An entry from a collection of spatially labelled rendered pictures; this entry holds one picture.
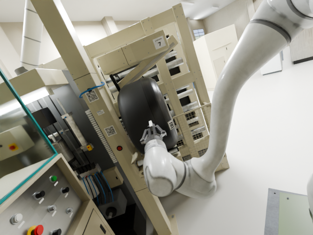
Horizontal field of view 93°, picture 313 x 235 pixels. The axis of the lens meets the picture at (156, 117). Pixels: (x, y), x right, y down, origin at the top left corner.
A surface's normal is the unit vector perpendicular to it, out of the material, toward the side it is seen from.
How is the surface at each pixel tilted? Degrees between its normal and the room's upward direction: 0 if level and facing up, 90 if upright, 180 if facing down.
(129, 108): 59
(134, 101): 53
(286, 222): 4
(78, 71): 90
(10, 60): 90
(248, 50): 74
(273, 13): 63
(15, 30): 90
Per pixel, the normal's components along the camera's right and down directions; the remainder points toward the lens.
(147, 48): 0.06, 0.27
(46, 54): 0.72, -0.09
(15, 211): 0.93, -0.37
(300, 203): -0.40, -0.89
